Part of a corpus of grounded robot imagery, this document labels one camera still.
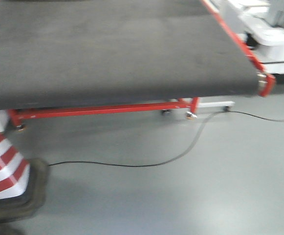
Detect black conveyor belt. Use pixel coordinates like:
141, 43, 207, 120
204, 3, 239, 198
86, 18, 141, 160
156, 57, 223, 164
0, 0, 260, 111

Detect red white striped cone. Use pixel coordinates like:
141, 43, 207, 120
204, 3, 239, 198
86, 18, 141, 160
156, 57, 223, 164
0, 110, 52, 226

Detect white machine base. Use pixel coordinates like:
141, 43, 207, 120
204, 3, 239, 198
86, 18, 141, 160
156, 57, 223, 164
199, 0, 284, 113

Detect black floor power cable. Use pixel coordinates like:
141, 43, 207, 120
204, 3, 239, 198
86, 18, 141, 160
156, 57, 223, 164
49, 110, 284, 167

